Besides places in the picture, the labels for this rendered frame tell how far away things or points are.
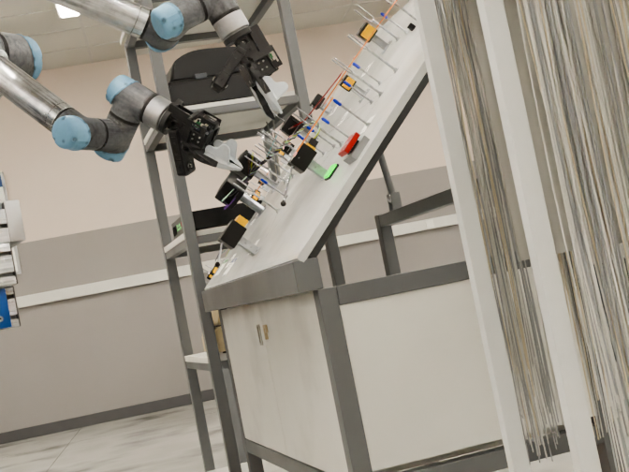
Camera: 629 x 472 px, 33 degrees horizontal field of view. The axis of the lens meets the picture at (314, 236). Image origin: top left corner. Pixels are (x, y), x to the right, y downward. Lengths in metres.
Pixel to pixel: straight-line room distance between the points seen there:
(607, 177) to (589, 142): 0.07
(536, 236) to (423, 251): 8.72
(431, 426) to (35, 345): 7.97
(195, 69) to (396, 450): 1.73
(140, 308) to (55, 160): 1.58
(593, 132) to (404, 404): 0.85
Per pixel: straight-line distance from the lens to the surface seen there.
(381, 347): 2.18
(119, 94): 2.49
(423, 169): 10.34
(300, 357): 2.38
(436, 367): 2.22
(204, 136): 2.40
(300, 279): 2.13
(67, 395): 9.99
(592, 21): 1.63
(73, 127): 2.39
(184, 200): 3.35
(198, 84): 3.51
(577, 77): 1.59
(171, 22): 2.41
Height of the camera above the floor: 0.80
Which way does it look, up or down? 3 degrees up
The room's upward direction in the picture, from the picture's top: 11 degrees counter-clockwise
